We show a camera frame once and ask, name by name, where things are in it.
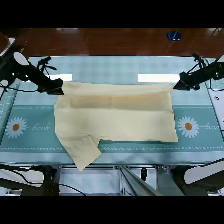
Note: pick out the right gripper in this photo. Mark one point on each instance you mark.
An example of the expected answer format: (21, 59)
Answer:
(185, 82)

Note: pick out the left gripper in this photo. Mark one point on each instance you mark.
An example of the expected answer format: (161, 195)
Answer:
(53, 85)

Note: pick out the pale yellow T-shirt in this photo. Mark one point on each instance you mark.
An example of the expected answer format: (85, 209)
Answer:
(115, 115)

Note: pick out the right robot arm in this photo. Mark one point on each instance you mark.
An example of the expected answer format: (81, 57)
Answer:
(208, 71)

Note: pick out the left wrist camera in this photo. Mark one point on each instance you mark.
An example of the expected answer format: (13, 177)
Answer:
(45, 64)

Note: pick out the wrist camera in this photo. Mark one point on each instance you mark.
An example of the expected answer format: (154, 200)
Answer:
(198, 60)
(45, 64)

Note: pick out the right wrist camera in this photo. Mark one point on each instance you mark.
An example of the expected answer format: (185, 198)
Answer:
(198, 60)

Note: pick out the silver frame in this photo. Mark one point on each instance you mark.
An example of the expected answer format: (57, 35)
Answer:
(140, 181)

